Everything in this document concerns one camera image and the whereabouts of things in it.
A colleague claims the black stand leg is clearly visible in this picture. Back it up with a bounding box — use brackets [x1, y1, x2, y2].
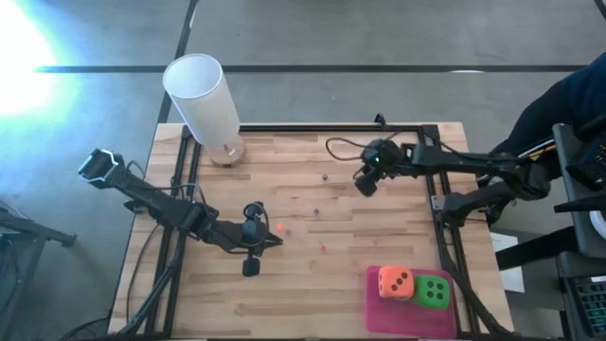
[0, 206, 77, 248]

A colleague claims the white shade wooden table lamp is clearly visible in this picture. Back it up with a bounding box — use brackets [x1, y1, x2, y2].
[162, 52, 247, 168]

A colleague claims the black furniture leg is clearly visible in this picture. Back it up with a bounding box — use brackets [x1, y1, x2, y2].
[496, 225, 581, 271]

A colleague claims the large green foam die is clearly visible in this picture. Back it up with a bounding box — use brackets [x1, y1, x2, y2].
[409, 274, 452, 311]

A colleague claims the white paper sheet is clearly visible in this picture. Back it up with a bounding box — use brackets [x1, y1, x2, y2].
[491, 231, 526, 294]

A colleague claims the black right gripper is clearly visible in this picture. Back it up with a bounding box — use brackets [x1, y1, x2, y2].
[353, 137, 414, 198]

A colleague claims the large orange foam die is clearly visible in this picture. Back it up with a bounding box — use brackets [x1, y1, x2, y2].
[377, 264, 416, 301]

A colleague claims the dark grey side table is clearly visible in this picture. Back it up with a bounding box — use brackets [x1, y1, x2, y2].
[552, 123, 606, 260]

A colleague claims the person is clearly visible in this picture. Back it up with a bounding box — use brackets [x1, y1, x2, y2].
[491, 51, 606, 157]

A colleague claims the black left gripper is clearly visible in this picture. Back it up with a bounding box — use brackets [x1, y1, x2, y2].
[215, 202, 284, 278]

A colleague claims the black keyboard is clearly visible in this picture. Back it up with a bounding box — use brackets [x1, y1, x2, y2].
[562, 274, 606, 338]

